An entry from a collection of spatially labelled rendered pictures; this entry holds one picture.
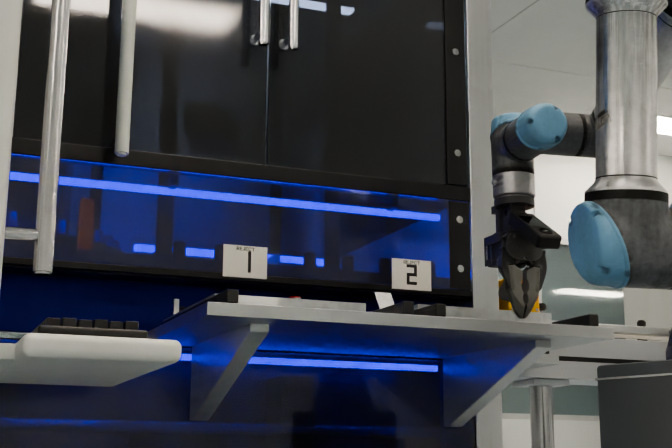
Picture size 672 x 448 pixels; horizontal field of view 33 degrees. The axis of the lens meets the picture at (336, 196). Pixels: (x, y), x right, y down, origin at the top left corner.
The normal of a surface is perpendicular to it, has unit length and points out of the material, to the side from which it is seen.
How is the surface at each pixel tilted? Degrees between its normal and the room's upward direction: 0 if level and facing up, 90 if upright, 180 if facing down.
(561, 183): 90
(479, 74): 90
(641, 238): 96
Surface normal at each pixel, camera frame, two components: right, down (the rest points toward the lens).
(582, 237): -0.97, 0.07
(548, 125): 0.24, -0.24
